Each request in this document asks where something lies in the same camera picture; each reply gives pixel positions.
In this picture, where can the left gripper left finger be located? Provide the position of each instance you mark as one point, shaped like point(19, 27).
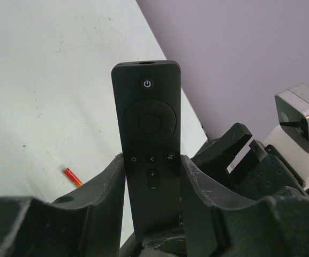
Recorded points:
point(101, 201)

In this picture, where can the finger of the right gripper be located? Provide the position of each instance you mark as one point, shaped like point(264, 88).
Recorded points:
point(214, 157)
point(171, 241)

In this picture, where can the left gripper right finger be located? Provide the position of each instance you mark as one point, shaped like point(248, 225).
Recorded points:
point(203, 202)

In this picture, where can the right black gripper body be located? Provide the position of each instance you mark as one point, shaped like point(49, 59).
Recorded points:
point(262, 173)

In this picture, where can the black remote control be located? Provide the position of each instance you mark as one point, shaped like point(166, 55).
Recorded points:
point(148, 106)

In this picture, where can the red orange battery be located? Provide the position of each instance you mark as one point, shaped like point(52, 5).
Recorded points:
point(72, 177)

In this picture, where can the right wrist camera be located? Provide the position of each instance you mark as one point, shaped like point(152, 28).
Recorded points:
point(291, 137)

